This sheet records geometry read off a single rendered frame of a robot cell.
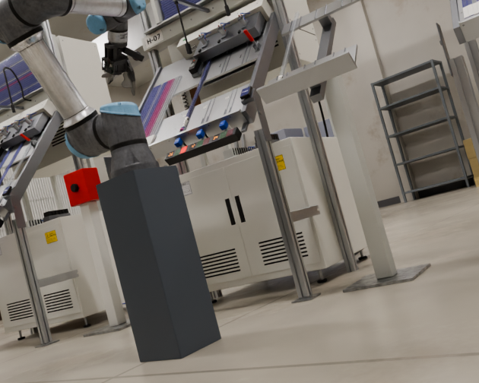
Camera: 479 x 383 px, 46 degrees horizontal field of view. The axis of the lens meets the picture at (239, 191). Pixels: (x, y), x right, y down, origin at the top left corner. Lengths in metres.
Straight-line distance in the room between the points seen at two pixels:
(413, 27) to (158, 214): 8.85
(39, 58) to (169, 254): 0.70
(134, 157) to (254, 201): 0.87
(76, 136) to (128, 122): 0.19
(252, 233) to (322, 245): 0.32
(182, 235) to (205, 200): 0.88
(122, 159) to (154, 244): 0.28
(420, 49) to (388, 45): 0.58
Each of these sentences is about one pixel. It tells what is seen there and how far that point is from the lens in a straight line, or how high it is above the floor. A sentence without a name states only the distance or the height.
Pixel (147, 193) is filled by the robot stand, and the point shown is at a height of 0.48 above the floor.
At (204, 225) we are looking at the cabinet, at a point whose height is 0.36.
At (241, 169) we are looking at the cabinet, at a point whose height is 0.55.
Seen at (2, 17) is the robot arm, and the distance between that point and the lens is 1.82.
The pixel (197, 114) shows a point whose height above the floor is 0.80.
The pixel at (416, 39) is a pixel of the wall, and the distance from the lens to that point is 10.20.
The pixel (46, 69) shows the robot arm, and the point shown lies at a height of 0.92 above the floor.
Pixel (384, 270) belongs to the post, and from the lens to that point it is 2.06.
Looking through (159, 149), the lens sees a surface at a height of 0.70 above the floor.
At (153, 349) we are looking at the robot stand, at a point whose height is 0.04.
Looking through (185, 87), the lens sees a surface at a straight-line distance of 2.62.
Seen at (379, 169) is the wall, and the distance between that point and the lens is 10.39.
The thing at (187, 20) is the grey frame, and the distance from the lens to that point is 2.89.
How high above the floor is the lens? 0.31
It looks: 3 degrees up
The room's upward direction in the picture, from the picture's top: 15 degrees counter-clockwise
